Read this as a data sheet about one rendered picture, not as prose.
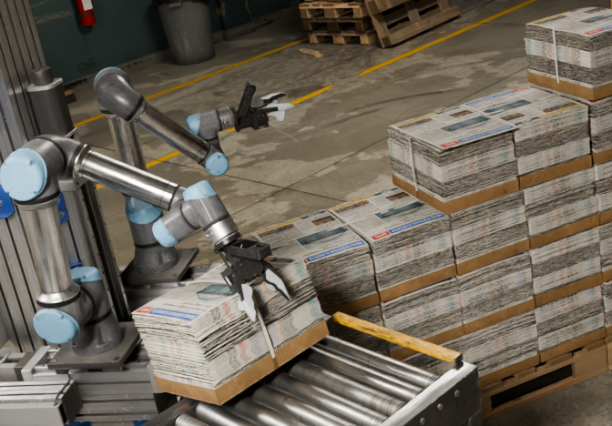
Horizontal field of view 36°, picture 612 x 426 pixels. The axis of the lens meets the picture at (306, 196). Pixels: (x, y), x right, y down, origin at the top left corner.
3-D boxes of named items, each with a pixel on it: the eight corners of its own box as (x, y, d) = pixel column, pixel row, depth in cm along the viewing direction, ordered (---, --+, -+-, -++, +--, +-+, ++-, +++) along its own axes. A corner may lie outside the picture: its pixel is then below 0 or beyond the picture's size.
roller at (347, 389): (283, 363, 253) (280, 347, 251) (416, 419, 219) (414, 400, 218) (270, 371, 250) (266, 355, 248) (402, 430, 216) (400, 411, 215)
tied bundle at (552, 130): (464, 163, 347) (456, 104, 339) (531, 142, 355) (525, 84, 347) (519, 191, 313) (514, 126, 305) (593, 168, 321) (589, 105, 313)
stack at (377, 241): (290, 430, 352) (247, 230, 322) (548, 329, 386) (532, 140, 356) (330, 487, 317) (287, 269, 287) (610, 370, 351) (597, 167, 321)
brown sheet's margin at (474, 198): (392, 184, 338) (391, 173, 336) (461, 162, 346) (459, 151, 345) (445, 215, 304) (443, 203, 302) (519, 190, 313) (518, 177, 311)
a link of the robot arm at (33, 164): (99, 322, 257) (62, 136, 237) (76, 351, 244) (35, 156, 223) (59, 321, 260) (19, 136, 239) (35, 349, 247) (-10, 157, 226)
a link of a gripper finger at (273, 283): (285, 295, 234) (256, 274, 232) (296, 289, 229) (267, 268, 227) (280, 305, 232) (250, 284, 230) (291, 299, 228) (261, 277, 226)
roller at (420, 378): (317, 340, 261) (313, 325, 259) (451, 391, 227) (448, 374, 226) (304, 349, 258) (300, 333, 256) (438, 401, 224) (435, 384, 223)
